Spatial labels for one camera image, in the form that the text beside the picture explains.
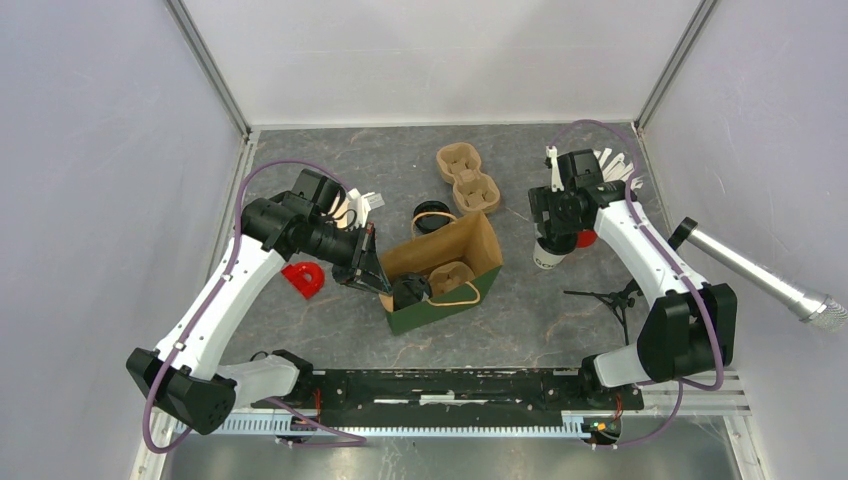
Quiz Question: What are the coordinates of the stack of cardboard cup carriers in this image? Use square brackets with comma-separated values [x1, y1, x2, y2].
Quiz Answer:
[436, 142, 502, 215]

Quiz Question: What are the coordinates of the stack of black lids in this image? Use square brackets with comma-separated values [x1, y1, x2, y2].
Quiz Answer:
[413, 200, 452, 224]

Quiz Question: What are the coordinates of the single white paper cup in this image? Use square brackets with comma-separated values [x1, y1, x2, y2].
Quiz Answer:
[532, 239, 566, 270]

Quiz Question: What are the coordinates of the green paper bag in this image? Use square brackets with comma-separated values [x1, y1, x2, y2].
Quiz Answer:
[380, 213, 504, 335]

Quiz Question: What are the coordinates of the red cup holder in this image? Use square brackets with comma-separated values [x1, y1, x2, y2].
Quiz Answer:
[576, 230, 598, 249]

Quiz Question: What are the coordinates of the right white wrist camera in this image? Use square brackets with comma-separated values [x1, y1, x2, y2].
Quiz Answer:
[546, 145, 564, 192]

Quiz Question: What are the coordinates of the silver microphone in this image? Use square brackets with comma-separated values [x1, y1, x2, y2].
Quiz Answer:
[672, 217, 847, 332]

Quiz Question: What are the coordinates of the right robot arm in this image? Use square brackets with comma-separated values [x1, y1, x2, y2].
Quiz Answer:
[528, 147, 737, 408]

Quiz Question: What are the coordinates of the single cardboard cup carrier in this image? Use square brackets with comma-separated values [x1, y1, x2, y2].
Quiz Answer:
[428, 261, 475, 297]

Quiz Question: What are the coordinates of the red D-shaped object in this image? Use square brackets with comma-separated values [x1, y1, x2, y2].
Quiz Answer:
[281, 262, 325, 300]

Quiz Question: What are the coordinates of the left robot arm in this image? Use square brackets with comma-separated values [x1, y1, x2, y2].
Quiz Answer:
[126, 168, 391, 435]

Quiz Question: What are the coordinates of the stack of white paper cups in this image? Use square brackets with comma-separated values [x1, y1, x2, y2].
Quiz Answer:
[333, 202, 358, 230]

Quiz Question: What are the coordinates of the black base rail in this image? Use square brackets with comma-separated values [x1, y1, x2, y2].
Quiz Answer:
[283, 368, 644, 428]

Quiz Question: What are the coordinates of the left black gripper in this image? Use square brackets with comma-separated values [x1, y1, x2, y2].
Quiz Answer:
[300, 218, 393, 297]

